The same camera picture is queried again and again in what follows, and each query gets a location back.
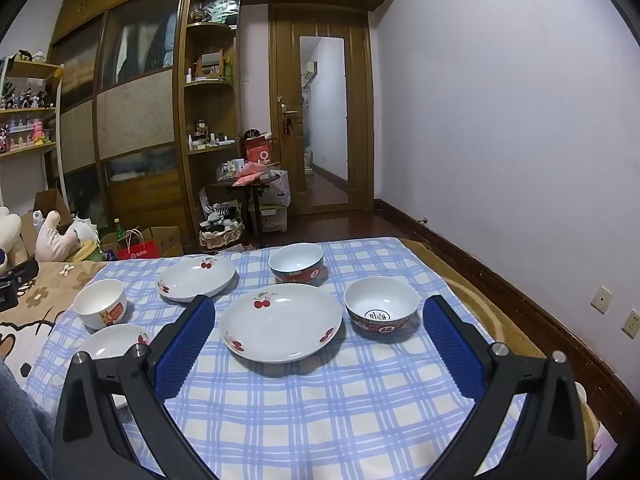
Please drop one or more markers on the red paper bag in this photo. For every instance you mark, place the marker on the red paper bag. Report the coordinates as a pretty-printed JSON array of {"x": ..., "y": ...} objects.
[{"x": 137, "y": 250}]

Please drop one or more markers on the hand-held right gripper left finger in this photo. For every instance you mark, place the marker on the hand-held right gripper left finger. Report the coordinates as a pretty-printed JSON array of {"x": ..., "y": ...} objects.
[{"x": 185, "y": 350}]

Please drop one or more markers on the wooden corner shelf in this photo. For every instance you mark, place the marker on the wooden corner shelf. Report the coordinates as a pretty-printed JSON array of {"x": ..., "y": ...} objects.
[{"x": 210, "y": 110}]

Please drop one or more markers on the small dark table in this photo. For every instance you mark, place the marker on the small dark table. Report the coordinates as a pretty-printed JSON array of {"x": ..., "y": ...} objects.
[{"x": 250, "y": 190}]

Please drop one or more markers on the wooden wardrobe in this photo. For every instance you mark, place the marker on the wooden wardrobe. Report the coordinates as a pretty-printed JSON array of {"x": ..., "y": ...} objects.
[{"x": 130, "y": 120}]

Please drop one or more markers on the clear plastic storage box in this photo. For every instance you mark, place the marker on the clear plastic storage box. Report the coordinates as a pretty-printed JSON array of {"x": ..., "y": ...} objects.
[{"x": 275, "y": 210}]

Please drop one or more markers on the white bowl with yellow print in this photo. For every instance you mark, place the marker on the white bowl with yellow print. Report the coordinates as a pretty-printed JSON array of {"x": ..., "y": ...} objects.
[{"x": 97, "y": 300}]

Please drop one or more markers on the wall socket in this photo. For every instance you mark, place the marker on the wall socket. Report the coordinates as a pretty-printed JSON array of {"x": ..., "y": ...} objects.
[
  {"x": 602, "y": 299},
  {"x": 632, "y": 324}
]

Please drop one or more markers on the white cherry print plate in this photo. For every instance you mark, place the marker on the white cherry print plate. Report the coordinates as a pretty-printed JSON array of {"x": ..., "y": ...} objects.
[
  {"x": 280, "y": 325},
  {"x": 197, "y": 277},
  {"x": 107, "y": 342}
]

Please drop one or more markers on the wooden door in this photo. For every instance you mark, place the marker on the wooden door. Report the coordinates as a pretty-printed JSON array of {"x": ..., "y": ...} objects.
[{"x": 285, "y": 170}]

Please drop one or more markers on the blue plaid cloth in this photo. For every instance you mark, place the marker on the blue plaid cloth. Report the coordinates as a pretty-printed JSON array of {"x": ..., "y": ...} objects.
[{"x": 320, "y": 410}]

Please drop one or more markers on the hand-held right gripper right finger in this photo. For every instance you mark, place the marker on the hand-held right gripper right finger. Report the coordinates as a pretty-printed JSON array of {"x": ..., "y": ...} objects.
[{"x": 452, "y": 355}]

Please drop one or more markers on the pink packet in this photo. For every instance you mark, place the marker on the pink packet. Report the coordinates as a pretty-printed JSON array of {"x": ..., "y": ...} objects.
[{"x": 247, "y": 174}]

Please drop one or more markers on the green bottle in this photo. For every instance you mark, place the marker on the green bottle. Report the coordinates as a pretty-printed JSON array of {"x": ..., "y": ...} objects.
[{"x": 119, "y": 230}]

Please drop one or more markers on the patterned bowl with inner emblem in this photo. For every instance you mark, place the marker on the patterned bowl with inner emblem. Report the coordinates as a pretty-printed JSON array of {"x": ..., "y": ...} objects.
[{"x": 380, "y": 300}]

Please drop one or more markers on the pink white plush toy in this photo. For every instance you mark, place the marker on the pink white plush toy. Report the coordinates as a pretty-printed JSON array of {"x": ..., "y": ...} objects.
[{"x": 52, "y": 242}]

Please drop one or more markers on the brown printed blanket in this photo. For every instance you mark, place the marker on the brown printed blanket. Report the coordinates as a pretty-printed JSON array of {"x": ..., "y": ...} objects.
[{"x": 500, "y": 320}]

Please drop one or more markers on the black white striped item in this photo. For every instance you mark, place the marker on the black white striped item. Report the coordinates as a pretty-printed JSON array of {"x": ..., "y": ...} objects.
[{"x": 222, "y": 212}]

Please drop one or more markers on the door mirror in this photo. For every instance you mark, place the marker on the door mirror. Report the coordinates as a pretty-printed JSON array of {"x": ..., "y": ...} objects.
[{"x": 325, "y": 125}]

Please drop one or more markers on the red blue patterned bowl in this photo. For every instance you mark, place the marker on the red blue patterned bowl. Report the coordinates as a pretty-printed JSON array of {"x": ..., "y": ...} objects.
[{"x": 295, "y": 260}]

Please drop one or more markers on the grey fleece clothing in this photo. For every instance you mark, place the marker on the grey fleece clothing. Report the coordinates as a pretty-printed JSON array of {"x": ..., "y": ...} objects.
[{"x": 20, "y": 420}]

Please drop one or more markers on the cardboard box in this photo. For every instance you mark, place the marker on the cardboard box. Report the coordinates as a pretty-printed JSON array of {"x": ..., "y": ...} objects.
[
  {"x": 47, "y": 205},
  {"x": 167, "y": 240}
]

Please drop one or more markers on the lace trimmed basket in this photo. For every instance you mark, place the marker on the lace trimmed basket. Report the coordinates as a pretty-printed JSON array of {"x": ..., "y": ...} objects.
[{"x": 220, "y": 239}]

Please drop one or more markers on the wooden shelf with figurines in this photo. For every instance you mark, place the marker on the wooden shelf with figurines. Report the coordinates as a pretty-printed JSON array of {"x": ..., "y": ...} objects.
[{"x": 30, "y": 110}]

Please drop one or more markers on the cream plush toy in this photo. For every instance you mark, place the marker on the cream plush toy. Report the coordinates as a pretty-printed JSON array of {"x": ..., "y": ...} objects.
[{"x": 12, "y": 232}]

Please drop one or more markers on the red shopping bag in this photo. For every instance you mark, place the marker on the red shopping bag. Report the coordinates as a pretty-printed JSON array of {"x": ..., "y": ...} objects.
[{"x": 258, "y": 152}]

